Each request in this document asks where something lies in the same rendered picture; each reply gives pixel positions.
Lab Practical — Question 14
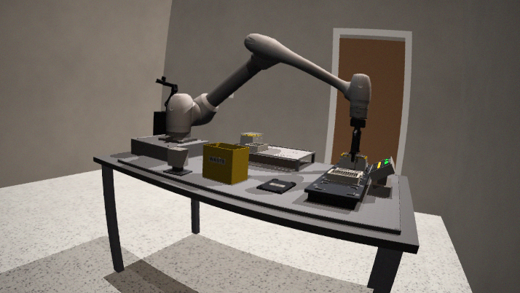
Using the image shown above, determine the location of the yellow waste bin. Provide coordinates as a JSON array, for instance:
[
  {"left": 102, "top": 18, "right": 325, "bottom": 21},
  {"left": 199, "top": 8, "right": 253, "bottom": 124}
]
[{"left": 202, "top": 142, "right": 250, "bottom": 184}]

